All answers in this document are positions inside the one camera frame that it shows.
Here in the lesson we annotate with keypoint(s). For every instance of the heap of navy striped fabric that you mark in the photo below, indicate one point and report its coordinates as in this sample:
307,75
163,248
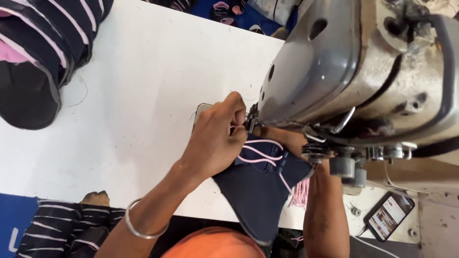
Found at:
68,229

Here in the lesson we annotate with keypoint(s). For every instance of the person's left hand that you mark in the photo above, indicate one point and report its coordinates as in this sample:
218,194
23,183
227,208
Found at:
209,143

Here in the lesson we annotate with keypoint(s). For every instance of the person's orange shirt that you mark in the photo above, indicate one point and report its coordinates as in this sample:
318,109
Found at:
215,243

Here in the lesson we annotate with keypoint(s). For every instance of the silver metal bangle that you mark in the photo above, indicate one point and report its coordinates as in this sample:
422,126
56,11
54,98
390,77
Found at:
138,229

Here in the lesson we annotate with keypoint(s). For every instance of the metal needle plate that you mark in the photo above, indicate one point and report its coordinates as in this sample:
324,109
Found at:
201,109

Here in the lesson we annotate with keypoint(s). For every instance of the black smartphone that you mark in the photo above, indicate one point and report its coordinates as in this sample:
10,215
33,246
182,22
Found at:
389,216

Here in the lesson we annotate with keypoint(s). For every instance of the loose dark thread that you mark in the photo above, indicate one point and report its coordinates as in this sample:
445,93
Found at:
81,94

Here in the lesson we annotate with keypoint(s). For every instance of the small metal bobbin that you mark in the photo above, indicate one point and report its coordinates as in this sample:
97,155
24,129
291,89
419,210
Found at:
355,211

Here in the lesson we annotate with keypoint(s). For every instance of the person's right hand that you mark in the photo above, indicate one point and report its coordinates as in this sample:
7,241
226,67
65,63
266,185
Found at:
285,139

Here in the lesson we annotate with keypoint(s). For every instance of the blue plastic crate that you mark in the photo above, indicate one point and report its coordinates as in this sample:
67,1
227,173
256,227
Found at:
14,222

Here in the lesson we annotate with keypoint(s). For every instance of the grey industrial sewing machine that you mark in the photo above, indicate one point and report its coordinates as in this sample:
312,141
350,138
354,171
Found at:
362,71

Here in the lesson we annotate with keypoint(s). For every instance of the heap of fabric and bags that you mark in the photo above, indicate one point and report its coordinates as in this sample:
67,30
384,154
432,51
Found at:
229,12

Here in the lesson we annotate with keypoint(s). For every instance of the stack of navy striped fabric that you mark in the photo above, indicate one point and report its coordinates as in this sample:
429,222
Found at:
39,53

